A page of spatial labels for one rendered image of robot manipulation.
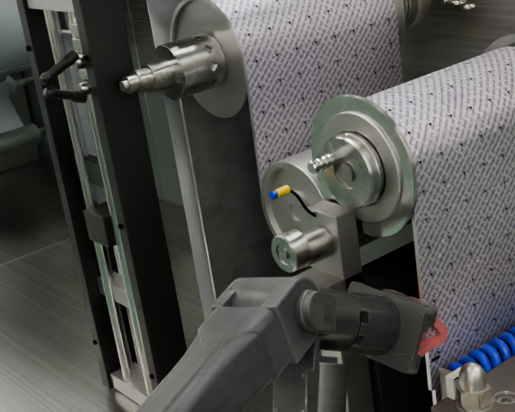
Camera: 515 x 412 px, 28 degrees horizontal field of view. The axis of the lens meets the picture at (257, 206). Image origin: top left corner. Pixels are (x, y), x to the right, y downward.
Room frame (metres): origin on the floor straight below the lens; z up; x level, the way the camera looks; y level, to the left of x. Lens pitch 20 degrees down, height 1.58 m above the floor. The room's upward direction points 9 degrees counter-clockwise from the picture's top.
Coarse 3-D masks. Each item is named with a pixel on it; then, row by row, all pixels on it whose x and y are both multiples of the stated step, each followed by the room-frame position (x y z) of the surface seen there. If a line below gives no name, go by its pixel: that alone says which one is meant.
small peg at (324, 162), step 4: (320, 156) 0.96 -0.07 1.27; (324, 156) 0.96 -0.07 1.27; (328, 156) 0.96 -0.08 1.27; (332, 156) 0.96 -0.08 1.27; (312, 160) 0.95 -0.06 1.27; (316, 160) 0.95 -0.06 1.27; (320, 160) 0.95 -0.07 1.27; (324, 160) 0.95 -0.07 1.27; (328, 160) 0.95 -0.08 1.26; (332, 160) 0.96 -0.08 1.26; (308, 164) 0.95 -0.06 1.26; (312, 164) 0.95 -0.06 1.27; (316, 164) 0.95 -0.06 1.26; (320, 164) 0.95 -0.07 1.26; (324, 164) 0.95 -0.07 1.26; (328, 164) 0.95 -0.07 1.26; (332, 164) 0.96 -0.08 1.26; (308, 168) 0.95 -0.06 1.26; (312, 168) 0.95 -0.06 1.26; (316, 168) 0.94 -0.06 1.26; (320, 168) 0.95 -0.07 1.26; (324, 168) 0.95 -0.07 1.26; (312, 172) 0.95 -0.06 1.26; (316, 172) 0.95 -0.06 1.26
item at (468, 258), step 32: (512, 192) 1.00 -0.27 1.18; (448, 224) 0.94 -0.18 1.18; (480, 224) 0.97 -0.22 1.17; (512, 224) 0.99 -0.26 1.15; (416, 256) 0.92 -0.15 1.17; (448, 256) 0.94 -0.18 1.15; (480, 256) 0.96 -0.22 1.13; (512, 256) 0.99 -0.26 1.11; (448, 288) 0.93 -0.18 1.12; (480, 288) 0.96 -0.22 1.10; (512, 288) 0.99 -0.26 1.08; (448, 320) 0.93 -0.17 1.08; (480, 320) 0.96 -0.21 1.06; (512, 320) 0.99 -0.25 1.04; (448, 352) 0.93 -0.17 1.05
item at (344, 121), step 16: (352, 112) 0.96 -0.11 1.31; (336, 128) 0.98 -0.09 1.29; (352, 128) 0.96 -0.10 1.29; (368, 128) 0.94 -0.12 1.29; (320, 144) 1.00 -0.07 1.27; (384, 144) 0.92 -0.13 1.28; (384, 160) 0.93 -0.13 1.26; (400, 176) 0.91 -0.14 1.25; (384, 192) 0.93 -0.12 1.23; (400, 192) 0.91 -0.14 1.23; (368, 208) 0.95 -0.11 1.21; (384, 208) 0.93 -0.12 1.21
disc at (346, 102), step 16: (336, 96) 0.98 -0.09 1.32; (352, 96) 0.96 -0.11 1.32; (320, 112) 1.00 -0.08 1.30; (336, 112) 0.98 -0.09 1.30; (368, 112) 0.94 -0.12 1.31; (384, 112) 0.93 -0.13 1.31; (320, 128) 1.00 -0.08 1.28; (384, 128) 0.93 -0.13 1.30; (400, 144) 0.91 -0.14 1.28; (400, 160) 0.91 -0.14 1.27; (320, 176) 1.01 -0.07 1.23; (416, 176) 0.90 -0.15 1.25; (416, 192) 0.90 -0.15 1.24; (400, 208) 0.92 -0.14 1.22; (368, 224) 0.96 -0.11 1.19; (384, 224) 0.94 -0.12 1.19; (400, 224) 0.92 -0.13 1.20
